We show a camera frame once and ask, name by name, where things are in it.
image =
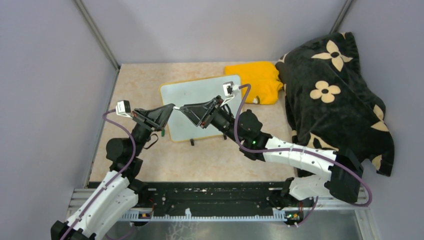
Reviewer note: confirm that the left metal corner post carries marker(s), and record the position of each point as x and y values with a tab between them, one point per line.
95	31

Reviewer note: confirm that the black floral blanket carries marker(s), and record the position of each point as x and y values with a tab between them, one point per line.
328	103

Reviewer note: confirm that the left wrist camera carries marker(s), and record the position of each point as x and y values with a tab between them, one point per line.
123	108

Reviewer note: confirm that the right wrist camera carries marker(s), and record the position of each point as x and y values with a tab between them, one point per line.
230	89

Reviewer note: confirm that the folded yellow cloth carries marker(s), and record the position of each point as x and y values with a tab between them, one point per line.
262	76

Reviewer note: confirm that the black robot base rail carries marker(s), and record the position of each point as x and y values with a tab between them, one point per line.
217	202

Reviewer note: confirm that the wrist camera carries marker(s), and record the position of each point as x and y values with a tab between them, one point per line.
123	108
230	89

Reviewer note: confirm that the metal corner post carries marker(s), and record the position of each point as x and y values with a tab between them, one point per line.
341	16
95	31

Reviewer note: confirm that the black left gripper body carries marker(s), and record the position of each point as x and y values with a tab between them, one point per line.
140	116

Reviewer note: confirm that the right metal corner post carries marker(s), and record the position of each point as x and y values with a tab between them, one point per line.
341	16

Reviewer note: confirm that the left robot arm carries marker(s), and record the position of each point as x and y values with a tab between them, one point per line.
119	191

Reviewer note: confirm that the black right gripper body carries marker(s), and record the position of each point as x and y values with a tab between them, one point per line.
219	102

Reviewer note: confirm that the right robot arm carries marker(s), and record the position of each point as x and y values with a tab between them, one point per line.
334	173

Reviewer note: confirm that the yellow-framed whiteboard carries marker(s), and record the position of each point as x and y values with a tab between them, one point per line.
196	101

